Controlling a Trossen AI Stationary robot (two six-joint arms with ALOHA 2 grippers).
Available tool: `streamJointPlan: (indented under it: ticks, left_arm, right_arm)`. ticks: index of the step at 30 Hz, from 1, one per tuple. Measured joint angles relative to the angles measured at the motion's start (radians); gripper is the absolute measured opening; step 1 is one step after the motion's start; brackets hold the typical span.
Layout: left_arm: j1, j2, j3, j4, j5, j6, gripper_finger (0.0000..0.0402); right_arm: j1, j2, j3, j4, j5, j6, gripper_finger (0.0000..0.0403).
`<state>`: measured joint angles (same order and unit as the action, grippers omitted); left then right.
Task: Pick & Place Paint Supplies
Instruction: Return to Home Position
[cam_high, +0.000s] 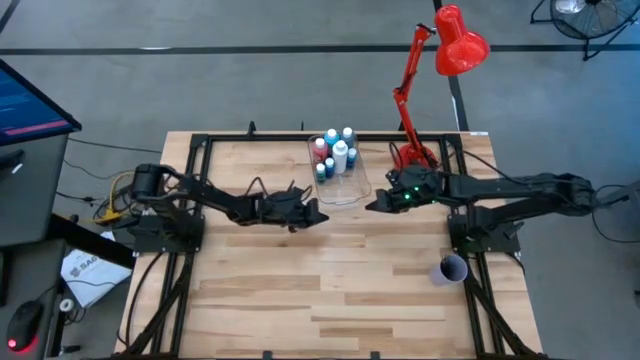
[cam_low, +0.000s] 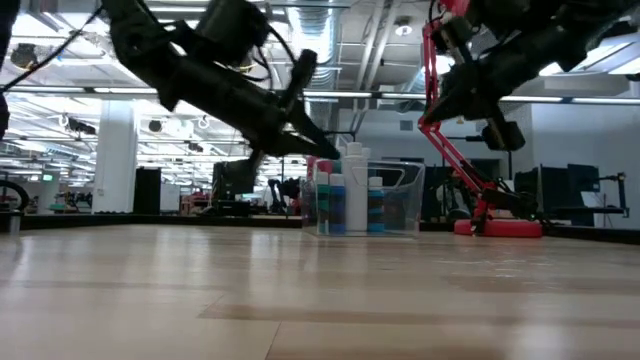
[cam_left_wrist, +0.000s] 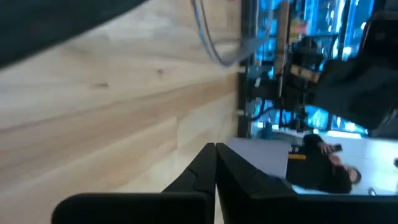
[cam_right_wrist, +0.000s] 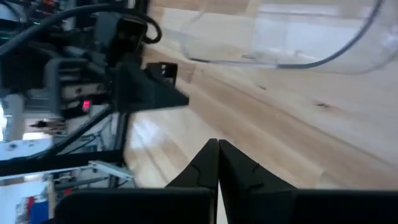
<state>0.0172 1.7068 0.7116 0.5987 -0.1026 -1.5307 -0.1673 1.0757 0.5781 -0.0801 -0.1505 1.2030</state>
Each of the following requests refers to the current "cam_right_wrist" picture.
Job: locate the clear plastic container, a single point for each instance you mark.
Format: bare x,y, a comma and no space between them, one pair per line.
280,37

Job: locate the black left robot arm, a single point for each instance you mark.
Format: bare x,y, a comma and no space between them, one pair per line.
18,71

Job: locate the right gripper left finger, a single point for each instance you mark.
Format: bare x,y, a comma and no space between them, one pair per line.
155,205

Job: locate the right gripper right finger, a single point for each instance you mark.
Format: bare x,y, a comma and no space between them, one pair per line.
280,205

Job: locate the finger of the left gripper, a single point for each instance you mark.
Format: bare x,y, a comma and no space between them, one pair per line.
166,81
140,93

